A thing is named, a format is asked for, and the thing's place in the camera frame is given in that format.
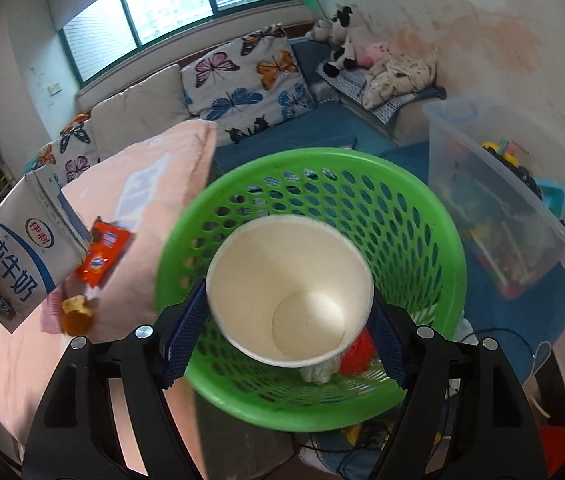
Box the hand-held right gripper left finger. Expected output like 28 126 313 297
21 279 211 480

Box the large butterfly print pillow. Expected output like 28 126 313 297
181 24 319 145

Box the green plastic mesh basket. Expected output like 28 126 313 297
155 147 467 433

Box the green framed window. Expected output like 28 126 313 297
60 0 308 83

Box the dark wooden stool leg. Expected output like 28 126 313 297
537 350 565 429

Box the white milk carton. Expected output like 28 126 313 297
0 169 92 333

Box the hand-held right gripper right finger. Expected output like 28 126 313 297
365 296 548 480

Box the grey plush toy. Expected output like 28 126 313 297
305 19 335 43

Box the orange red snack wrapper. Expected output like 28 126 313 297
75 217 136 290

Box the white paper cup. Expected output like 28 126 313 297
206 214 375 367

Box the beige cushion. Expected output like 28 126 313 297
91 64 192 161

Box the blue sofa seat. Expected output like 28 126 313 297
215 40 403 162

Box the cream spotted cloth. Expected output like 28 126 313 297
362 50 438 110

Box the black and white cow plush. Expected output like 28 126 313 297
322 2 361 78

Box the clear plastic storage box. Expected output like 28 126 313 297
422 95 565 301

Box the pile of colourful toys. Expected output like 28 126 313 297
442 139 565 297

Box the white cable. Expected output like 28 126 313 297
529 342 554 417

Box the pink plush toy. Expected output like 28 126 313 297
357 41 401 67

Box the small butterfly print pillow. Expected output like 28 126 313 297
23 112 100 187

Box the pink flower blanket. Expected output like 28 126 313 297
0 119 219 466

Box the clear plastic wrapper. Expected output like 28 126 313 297
299 355 340 386

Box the black cable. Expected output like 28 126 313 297
462 328 539 377

